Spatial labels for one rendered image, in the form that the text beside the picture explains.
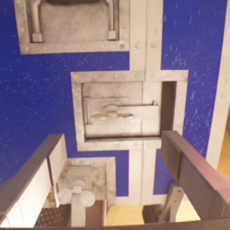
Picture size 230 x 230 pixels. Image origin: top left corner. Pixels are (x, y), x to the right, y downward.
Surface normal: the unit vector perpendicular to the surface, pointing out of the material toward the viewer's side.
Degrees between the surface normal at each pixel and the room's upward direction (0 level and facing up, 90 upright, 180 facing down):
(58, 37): 90
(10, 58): 90
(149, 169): 90
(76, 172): 124
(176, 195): 90
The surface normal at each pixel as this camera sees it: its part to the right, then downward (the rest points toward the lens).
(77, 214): 0.02, -0.29
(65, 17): 0.04, 0.29
